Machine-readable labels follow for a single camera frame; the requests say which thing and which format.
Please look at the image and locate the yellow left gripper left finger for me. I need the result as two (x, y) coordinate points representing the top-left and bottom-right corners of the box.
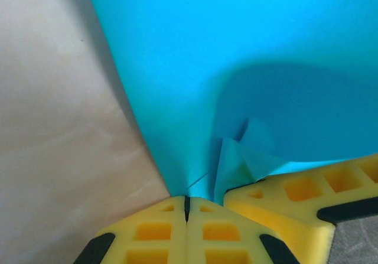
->
(73, 195), (187, 264)

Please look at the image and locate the blue paper sheet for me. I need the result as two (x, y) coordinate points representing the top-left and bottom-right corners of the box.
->
(84, 0), (378, 203)

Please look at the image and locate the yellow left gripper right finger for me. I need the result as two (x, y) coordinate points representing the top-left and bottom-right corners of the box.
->
(187, 197), (299, 264)

